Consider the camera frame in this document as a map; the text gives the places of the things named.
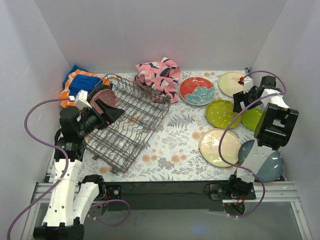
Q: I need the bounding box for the floral tablecloth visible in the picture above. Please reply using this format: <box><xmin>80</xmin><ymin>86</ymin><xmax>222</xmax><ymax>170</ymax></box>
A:
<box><xmin>48</xmin><ymin>70</ymin><xmax>271</xmax><ymax>183</ymax></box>

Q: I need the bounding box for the olive green dotted plate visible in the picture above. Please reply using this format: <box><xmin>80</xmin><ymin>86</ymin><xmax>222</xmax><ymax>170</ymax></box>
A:
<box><xmin>205</xmin><ymin>99</ymin><xmax>237</xmax><ymax>129</ymax></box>

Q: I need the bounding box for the grey blue plate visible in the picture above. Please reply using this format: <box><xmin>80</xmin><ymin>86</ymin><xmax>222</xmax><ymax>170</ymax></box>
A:
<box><xmin>238</xmin><ymin>140</ymin><xmax>284</xmax><ymax>183</ymax></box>

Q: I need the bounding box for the cream and green plate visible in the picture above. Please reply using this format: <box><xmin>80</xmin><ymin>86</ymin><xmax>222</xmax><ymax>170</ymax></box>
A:
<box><xmin>199</xmin><ymin>128</ymin><xmax>241</xmax><ymax>168</ymax></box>

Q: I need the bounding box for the black base bar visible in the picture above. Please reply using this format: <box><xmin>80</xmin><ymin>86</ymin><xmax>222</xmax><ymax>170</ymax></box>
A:
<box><xmin>72</xmin><ymin>180</ymin><xmax>257</xmax><ymax>212</ymax></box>

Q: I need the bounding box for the orange and blue cloth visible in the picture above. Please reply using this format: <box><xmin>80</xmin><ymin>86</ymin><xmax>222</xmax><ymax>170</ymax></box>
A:
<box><xmin>59</xmin><ymin>64</ymin><xmax>113</xmax><ymax>99</ymax></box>

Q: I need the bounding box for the dark teal plate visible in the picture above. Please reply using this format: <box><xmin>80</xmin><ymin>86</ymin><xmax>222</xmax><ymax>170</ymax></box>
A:
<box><xmin>87</xmin><ymin>84</ymin><xmax>113</xmax><ymax>102</ymax></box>

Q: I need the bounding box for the lime green plate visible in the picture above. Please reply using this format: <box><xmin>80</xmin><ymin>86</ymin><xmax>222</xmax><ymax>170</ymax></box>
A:
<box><xmin>241</xmin><ymin>107</ymin><xmax>264</xmax><ymax>131</ymax></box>

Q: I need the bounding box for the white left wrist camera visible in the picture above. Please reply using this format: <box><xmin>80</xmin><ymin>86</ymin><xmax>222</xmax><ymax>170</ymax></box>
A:
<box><xmin>68</xmin><ymin>90</ymin><xmax>92</xmax><ymax>110</ymax></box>

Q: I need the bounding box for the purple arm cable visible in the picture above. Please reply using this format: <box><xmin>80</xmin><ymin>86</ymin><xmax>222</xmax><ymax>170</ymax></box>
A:
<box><xmin>218</xmin><ymin>70</ymin><xmax>288</xmax><ymax>220</ymax></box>
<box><xmin>6</xmin><ymin>97</ymin><xmax>131</xmax><ymax>240</ymax></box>

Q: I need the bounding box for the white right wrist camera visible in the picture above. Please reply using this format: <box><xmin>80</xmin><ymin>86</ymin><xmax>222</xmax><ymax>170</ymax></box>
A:
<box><xmin>238</xmin><ymin>76</ymin><xmax>254</xmax><ymax>94</ymax></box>

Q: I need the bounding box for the pink dotted plate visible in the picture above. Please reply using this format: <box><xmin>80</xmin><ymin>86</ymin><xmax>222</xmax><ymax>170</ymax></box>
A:
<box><xmin>89</xmin><ymin>89</ymin><xmax>117</xmax><ymax>115</ymax></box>

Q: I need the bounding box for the grey wire dish rack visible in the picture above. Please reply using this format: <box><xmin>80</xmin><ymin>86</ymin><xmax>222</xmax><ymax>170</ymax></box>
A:
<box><xmin>86</xmin><ymin>74</ymin><xmax>171</xmax><ymax>173</ymax></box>

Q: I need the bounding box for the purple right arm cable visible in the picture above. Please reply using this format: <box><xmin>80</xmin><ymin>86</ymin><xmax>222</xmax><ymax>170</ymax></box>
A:
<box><xmin>218</xmin><ymin>70</ymin><xmax>288</xmax><ymax>220</ymax></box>

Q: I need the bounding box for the red plate with teal flower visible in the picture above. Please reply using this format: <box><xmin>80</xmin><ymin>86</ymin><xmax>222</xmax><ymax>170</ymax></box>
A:
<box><xmin>178</xmin><ymin>76</ymin><xmax>216</xmax><ymax>106</ymax></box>

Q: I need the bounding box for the pink patterned cloth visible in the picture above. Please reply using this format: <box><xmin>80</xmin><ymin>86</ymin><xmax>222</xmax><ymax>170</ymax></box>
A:
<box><xmin>133</xmin><ymin>57</ymin><xmax>181</xmax><ymax>104</ymax></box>

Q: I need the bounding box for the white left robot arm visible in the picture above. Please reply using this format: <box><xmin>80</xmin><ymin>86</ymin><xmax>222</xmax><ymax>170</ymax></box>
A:
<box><xmin>33</xmin><ymin>99</ymin><xmax>125</xmax><ymax>240</ymax></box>

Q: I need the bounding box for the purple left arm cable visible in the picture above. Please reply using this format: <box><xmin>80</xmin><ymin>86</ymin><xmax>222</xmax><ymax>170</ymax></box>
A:
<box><xmin>6</xmin><ymin>97</ymin><xmax>131</xmax><ymax>240</ymax></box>

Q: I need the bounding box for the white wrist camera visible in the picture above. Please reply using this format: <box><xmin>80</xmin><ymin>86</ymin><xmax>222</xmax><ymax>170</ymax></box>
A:
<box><xmin>238</xmin><ymin>76</ymin><xmax>254</xmax><ymax>94</ymax></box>
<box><xmin>68</xmin><ymin>90</ymin><xmax>92</xmax><ymax>110</ymax></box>

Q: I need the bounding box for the aluminium rail frame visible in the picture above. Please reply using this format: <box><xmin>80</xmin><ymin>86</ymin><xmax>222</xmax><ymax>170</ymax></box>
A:
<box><xmin>21</xmin><ymin>182</ymin><xmax>313</xmax><ymax>240</ymax></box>

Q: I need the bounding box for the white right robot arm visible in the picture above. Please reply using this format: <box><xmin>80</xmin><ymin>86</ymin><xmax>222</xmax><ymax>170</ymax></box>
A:
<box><xmin>226</xmin><ymin>72</ymin><xmax>299</xmax><ymax>199</ymax></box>

